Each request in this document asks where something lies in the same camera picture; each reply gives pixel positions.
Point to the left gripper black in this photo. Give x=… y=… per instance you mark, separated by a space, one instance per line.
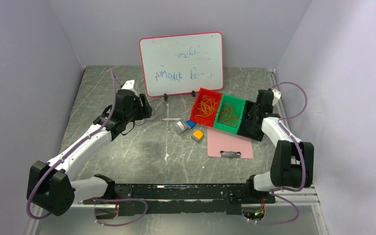
x=145 y=111

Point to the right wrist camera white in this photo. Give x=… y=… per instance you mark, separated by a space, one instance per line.
x=276 y=96

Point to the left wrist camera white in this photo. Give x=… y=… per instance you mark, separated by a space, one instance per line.
x=129 y=85

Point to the green plastic bin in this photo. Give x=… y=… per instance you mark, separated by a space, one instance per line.
x=229 y=114

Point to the yellow eraser block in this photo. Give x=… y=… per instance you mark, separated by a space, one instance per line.
x=197 y=136

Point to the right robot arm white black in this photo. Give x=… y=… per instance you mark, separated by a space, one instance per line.
x=292 y=164

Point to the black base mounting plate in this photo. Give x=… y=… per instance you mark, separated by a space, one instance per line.
x=229 y=198

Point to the whiteboard with pink frame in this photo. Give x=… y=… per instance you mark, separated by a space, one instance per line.
x=182 y=64

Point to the blue eraser block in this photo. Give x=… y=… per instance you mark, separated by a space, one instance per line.
x=191 y=124

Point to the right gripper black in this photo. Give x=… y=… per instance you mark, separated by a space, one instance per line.
x=251 y=113

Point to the white marker pen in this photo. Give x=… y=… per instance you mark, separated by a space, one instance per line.
x=172 y=119

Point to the red plastic bin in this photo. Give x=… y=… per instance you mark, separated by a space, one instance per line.
x=206 y=105

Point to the clear tape roll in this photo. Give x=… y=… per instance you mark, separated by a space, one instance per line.
x=180 y=126

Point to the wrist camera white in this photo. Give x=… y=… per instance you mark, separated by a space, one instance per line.
x=129 y=85
x=276 y=96

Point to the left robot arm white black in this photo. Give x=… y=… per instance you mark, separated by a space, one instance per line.
x=77 y=149

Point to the black plastic bin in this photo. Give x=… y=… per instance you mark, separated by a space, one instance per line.
x=247 y=128

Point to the aluminium rail frame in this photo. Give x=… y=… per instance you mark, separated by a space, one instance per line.
x=251 y=212

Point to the pink clipboard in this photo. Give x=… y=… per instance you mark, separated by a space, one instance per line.
x=220 y=141

